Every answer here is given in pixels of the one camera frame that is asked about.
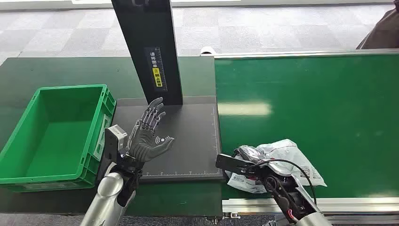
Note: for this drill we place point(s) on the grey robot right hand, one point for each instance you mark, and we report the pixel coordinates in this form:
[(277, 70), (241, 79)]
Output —
[(251, 153)]

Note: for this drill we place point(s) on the grey red-print mailer package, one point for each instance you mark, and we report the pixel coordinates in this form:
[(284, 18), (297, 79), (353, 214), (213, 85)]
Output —
[(290, 153)]

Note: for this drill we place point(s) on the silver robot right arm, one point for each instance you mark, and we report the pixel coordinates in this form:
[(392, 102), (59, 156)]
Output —
[(290, 193)]

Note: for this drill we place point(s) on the green conveyor belt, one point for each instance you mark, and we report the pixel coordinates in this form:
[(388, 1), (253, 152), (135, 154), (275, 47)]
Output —
[(311, 109)]

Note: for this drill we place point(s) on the white conveyor roller cap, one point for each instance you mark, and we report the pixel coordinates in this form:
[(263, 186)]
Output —
[(206, 50)]

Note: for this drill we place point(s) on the black yellow label sticker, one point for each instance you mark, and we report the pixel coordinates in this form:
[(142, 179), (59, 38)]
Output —
[(156, 70)]

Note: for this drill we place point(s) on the green plastic crate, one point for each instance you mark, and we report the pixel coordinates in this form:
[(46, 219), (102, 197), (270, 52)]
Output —
[(56, 143)]

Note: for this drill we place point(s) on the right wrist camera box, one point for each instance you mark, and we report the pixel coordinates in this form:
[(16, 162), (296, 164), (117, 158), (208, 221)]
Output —
[(232, 163)]

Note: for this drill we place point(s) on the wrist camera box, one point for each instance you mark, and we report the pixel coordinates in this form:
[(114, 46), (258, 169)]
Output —
[(232, 163), (113, 140)]

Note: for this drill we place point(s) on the black scanner base plate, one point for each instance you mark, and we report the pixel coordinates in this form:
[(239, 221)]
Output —
[(193, 140)]

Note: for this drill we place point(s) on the small metal conveyor bracket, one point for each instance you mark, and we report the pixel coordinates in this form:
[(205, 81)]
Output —
[(233, 215)]

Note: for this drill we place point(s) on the aluminium conveyor side rail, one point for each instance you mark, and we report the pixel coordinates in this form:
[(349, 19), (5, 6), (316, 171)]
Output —
[(296, 53), (358, 204)]

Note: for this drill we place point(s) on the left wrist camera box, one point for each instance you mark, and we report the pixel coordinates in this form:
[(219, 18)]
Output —
[(113, 140)]

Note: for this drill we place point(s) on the black scanner post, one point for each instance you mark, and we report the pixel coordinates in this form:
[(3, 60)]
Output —
[(146, 31)]

